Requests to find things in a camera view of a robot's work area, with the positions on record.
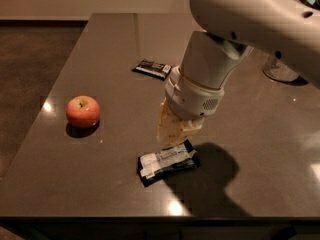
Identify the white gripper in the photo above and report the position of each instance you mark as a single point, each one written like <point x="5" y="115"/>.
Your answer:
<point x="190" y="99"/>

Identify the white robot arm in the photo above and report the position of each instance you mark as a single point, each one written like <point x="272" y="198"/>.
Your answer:
<point x="286" y="29"/>

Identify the clear glass jar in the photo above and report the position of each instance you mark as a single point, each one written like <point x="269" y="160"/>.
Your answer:
<point x="278" y="71"/>

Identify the blueberry rxbar blue wrapper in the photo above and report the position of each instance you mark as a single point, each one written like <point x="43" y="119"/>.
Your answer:
<point x="156" y="166"/>

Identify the red apple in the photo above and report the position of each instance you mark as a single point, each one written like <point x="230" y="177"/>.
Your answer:
<point x="82" y="112"/>

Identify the chocolate rxbar black wrapper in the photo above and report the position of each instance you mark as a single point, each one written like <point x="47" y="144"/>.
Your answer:
<point x="153" y="69"/>

